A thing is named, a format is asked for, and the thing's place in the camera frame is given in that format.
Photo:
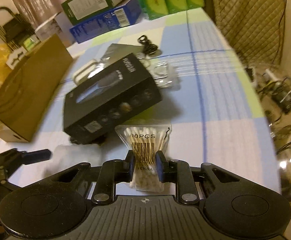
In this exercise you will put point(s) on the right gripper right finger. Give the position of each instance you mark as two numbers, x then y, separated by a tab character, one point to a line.
179	173

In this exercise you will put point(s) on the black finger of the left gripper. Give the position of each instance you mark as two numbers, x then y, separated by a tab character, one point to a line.
28	158

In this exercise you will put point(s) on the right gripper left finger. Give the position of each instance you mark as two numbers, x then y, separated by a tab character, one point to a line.
113	172

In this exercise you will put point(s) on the frosted plastic cup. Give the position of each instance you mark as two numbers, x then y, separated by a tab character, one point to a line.
66	156

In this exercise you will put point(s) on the cotton swab bag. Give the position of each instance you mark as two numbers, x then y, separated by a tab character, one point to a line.
145	138

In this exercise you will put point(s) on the black shaver box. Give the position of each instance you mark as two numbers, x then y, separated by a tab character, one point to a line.
117	93

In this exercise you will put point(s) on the yellow plastic bag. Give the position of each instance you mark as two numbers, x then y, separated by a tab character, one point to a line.
5	70

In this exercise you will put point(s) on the white rectangular case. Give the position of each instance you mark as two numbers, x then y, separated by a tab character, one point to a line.
87	71

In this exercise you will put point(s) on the clear plastic packet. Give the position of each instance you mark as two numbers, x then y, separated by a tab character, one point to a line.
164	75

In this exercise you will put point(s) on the white cutout cardboard piece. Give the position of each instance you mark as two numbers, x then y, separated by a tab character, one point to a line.
15	57

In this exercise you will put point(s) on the silver foil pouch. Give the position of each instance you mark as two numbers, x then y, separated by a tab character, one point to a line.
117	51

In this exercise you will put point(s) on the black folding cart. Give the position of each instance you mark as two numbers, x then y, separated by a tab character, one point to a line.
16	31

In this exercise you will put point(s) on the small black fan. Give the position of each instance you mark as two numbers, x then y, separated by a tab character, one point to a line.
282	97

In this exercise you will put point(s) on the white printed box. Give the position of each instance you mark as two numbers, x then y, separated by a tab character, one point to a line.
57	24

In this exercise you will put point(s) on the blue cardboard box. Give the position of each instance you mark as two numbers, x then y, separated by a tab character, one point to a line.
126	14

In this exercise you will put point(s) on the quilted beige chair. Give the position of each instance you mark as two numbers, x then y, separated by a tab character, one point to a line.
253	28

